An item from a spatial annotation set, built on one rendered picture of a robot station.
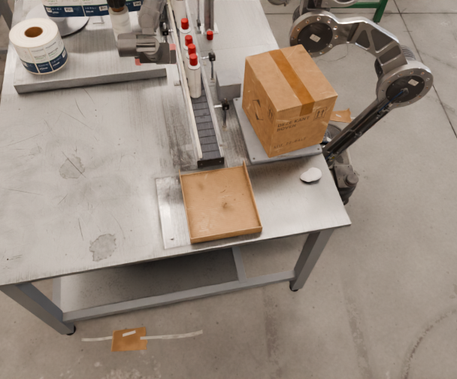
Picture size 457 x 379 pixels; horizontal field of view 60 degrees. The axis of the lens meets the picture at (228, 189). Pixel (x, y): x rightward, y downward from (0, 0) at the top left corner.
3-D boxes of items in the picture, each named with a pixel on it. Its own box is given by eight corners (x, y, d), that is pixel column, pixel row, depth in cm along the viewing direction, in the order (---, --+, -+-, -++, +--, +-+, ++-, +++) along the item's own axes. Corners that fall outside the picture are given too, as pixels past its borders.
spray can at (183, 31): (181, 56, 188) (177, 16, 171) (192, 55, 189) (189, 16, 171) (183, 63, 185) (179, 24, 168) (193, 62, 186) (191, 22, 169)
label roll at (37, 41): (16, 54, 186) (3, 27, 173) (59, 40, 192) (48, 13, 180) (31, 80, 177) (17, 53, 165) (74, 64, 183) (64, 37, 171)
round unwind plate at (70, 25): (28, 4, 207) (27, 1, 206) (89, -2, 211) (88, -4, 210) (23, 41, 191) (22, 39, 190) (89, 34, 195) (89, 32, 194)
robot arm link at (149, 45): (158, 53, 123) (158, 34, 122) (136, 54, 123) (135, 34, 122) (161, 58, 130) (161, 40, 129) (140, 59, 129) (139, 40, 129)
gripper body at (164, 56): (139, 44, 135) (134, 38, 128) (169, 43, 135) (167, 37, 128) (140, 64, 136) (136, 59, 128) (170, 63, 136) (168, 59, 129)
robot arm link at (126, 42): (152, 13, 119) (155, 16, 127) (113, 13, 118) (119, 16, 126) (155, 56, 122) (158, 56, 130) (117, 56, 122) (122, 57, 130)
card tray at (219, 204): (179, 175, 157) (178, 169, 154) (243, 165, 161) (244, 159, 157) (190, 244, 142) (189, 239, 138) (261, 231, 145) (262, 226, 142)
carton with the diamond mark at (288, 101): (241, 107, 176) (245, 56, 153) (290, 94, 181) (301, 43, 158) (268, 159, 161) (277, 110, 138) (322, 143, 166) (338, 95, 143)
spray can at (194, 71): (189, 91, 176) (186, 52, 158) (200, 89, 176) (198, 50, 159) (190, 99, 173) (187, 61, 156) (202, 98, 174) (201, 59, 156)
